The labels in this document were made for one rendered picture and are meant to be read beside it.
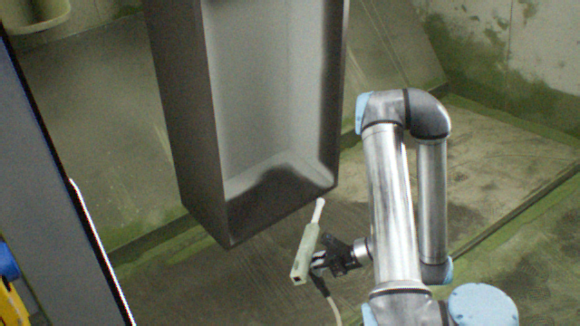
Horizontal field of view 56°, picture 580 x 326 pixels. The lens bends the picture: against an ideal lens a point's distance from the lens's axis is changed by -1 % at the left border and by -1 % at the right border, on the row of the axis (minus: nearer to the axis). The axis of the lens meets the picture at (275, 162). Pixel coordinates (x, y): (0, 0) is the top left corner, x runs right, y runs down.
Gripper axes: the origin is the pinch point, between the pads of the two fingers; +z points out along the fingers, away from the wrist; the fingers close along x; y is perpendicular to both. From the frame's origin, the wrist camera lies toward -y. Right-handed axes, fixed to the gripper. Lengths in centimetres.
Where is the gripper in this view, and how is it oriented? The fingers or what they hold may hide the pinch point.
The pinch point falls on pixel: (305, 263)
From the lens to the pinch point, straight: 204.3
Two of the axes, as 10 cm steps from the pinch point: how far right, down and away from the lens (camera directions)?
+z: -8.4, 3.4, 4.2
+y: 4.9, 8.0, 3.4
